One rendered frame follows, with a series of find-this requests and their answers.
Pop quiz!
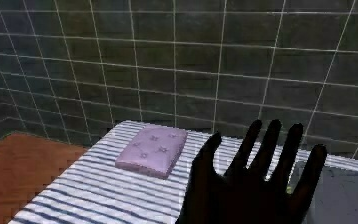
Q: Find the grey pillow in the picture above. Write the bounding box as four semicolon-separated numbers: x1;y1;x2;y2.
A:
287;159;358;224

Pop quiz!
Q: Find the black hand-shaped figure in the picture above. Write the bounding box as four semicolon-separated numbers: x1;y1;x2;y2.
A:
175;118;329;224

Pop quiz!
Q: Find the purple pillow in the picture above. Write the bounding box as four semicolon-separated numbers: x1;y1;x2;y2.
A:
114;124;188;180

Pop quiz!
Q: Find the blue white striped bed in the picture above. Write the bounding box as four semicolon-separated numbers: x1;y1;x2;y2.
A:
7;119;358;224

